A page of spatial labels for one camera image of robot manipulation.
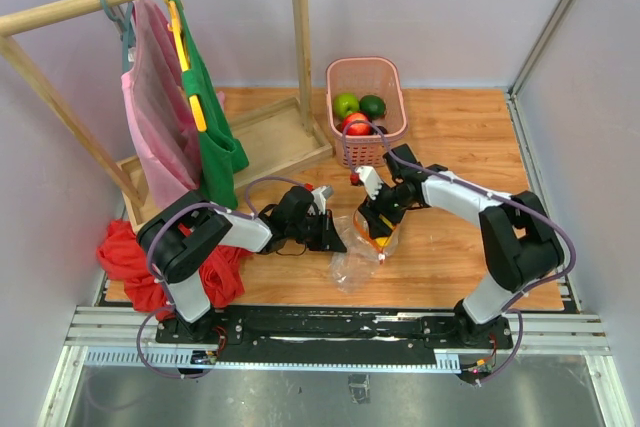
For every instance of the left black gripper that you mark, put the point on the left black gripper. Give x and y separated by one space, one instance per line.
328 239

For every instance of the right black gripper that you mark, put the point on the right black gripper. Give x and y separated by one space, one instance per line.
371 209

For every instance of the clear zip top bag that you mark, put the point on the clear zip top bag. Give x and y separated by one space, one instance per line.
352 270

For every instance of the red fake tomato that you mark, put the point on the red fake tomato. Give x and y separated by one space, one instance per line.
356 124

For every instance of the dark green fake vegetable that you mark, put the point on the dark green fake vegetable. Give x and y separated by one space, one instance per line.
372 106

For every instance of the light green fake apple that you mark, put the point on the light green fake apple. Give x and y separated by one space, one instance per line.
345 104

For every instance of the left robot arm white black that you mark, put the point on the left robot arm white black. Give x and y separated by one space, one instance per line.
178 240

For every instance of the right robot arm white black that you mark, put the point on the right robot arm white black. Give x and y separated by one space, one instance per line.
520 246

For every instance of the wooden clothes rack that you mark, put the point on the wooden clothes rack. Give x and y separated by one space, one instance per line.
281 138

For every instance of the pink plastic basket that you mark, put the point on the pink plastic basket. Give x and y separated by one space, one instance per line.
366 76

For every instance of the green hanging garment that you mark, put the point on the green hanging garment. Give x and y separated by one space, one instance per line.
222 154

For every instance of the crumpled red cloth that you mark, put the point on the crumpled red cloth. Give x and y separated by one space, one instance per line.
124 260

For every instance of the pink hanging garment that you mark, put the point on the pink hanging garment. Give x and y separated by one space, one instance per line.
160 121

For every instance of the yellow clothes hanger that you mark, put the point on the yellow clothes hanger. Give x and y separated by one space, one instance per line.
175 27

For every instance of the teal clothes hanger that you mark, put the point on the teal clothes hanger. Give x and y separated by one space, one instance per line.
127 33

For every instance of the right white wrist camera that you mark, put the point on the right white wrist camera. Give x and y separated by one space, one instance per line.
367 177

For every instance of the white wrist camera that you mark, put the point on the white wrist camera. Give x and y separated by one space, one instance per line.
321 196
367 177

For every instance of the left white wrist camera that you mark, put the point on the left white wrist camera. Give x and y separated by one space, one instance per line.
321 196

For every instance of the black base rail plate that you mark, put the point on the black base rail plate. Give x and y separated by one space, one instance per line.
332 335

